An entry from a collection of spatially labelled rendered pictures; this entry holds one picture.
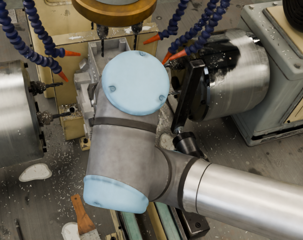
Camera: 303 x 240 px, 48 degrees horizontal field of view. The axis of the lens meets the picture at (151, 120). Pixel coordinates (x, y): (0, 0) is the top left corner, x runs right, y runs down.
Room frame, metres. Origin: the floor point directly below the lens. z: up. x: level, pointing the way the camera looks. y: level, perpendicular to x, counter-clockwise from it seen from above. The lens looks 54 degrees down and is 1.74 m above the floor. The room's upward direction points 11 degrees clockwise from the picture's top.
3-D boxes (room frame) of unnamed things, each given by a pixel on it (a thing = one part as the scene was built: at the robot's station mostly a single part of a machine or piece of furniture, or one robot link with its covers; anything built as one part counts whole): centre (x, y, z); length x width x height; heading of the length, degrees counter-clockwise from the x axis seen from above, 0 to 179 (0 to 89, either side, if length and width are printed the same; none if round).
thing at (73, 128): (0.59, 0.24, 0.86); 0.07 x 0.06 x 0.12; 119
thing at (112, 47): (0.61, 0.12, 1.11); 0.12 x 0.11 x 0.07; 28
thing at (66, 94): (0.72, 0.18, 0.97); 0.30 x 0.11 x 0.34; 119
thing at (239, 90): (0.74, -0.18, 1.04); 0.41 x 0.25 x 0.25; 119
